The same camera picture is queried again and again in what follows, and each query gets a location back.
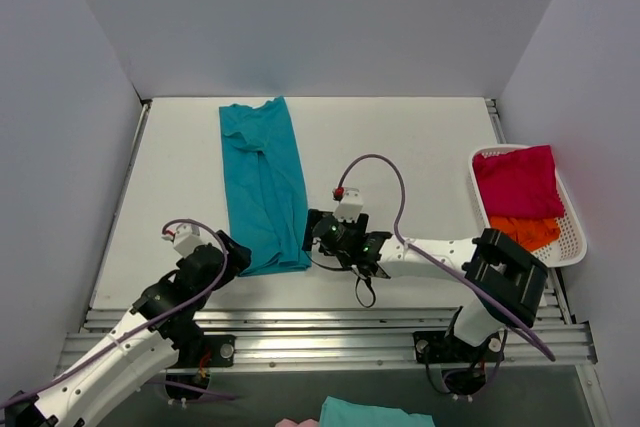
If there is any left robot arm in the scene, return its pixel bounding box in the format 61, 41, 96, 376
1, 222, 251, 426

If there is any teal t-shirt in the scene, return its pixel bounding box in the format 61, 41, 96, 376
219, 97, 310, 276

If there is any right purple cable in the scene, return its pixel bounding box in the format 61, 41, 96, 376
333, 154, 556, 398

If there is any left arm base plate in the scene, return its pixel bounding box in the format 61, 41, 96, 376
173, 334, 236, 369

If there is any black thin cable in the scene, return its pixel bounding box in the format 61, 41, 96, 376
309, 246, 379, 309

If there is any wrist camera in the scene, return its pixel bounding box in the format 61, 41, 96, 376
333, 187, 363, 223
162, 223, 202, 258

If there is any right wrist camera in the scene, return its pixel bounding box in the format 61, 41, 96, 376
333, 187, 363, 223

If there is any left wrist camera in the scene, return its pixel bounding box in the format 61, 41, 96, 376
162, 223, 202, 258

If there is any orange t-shirt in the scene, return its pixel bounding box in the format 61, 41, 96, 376
489, 216, 561, 252

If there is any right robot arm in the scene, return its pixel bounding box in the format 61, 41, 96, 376
303, 209, 552, 360

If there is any magenta t-shirt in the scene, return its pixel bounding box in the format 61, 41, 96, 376
472, 145, 565, 219

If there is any folded mint t-shirt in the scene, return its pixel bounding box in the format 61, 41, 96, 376
319, 397, 435, 427

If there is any white plastic basket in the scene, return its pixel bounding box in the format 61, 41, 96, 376
467, 144, 587, 268

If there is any purple cable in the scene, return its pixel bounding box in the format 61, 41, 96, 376
0, 218, 239, 411
333, 154, 556, 398

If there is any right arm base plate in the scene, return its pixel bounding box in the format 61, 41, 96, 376
412, 330, 504, 365

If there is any folded pink t-shirt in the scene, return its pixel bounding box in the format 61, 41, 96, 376
275, 418, 319, 427

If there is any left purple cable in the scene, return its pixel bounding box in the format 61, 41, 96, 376
0, 218, 239, 411

